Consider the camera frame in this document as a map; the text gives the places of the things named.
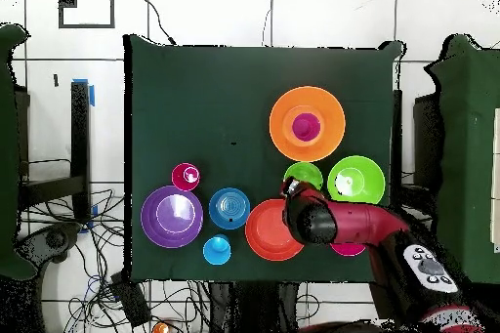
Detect purple cup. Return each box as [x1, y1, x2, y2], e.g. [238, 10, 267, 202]
[291, 112, 322, 143]

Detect blue bowl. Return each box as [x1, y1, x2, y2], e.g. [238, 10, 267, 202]
[207, 187, 252, 230]

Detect small green bowl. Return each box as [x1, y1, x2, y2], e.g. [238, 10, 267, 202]
[283, 161, 324, 191]

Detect pink cup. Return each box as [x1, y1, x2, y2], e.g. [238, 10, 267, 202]
[170, 162, 201, 192]

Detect red bowl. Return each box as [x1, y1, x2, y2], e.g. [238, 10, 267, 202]
[244, 197, 306, 263]

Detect dark green tablecloth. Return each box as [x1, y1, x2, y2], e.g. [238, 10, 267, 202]
[123, 33, 403, 286]

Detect blue cup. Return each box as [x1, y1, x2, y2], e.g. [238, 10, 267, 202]
[201, 233, 232, 267]

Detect purple bowl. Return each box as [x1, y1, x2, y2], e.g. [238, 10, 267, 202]
[140, 185, 205, 249]

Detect large orange bowl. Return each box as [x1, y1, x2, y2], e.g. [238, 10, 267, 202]
[269, 85, 348, 163]

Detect large green bowl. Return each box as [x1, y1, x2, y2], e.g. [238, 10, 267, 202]
[326, 154, 387, 207]

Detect pink bowl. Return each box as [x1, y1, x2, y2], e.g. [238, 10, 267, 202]
[329, 241, 367, 258]

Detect blue tape strip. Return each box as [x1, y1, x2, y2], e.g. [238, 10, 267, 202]
[71, 77, 96, 107]

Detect black metal stand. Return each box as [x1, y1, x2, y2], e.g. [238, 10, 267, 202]
[17, 80, 92, 225]

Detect grey chair base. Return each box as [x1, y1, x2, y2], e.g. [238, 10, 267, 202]
[15, 222, 83, 266]

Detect green clothed side table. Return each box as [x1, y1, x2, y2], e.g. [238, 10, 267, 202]
[423, 33, 500, 287]
[0, 22, 38, 281]

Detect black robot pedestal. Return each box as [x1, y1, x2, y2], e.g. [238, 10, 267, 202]
[208, 280, 302, 333]

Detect black camera cable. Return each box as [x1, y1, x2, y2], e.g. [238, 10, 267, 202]
[139, 0, 178, 47]

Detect black cable tangle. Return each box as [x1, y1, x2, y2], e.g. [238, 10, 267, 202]
[22, 187, 212, 333]

